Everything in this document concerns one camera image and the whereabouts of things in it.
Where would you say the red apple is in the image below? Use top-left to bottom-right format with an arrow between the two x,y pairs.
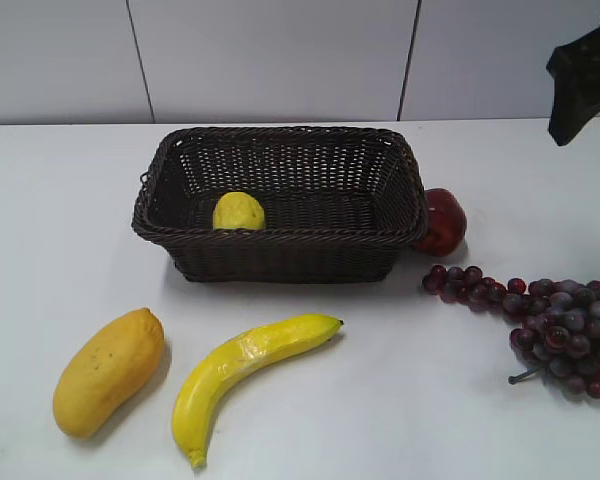
413,188 -> 467,257

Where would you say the yellow lemon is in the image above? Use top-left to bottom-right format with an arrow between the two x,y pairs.
212,192 -> 266,230

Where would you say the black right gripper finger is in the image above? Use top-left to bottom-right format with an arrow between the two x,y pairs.
546,24 -> 600,146

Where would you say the yellow banana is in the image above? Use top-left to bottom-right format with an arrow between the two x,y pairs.
171,314 -> 344,470

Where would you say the yellow orange mango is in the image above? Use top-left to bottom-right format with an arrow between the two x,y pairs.
52,307 -> 165,438

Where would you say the purple grape bunch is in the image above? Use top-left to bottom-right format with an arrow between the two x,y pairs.
421,265 -> 600,400

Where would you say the dark woven wicker basket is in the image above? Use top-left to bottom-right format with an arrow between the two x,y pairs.
132,126 -> 428,284

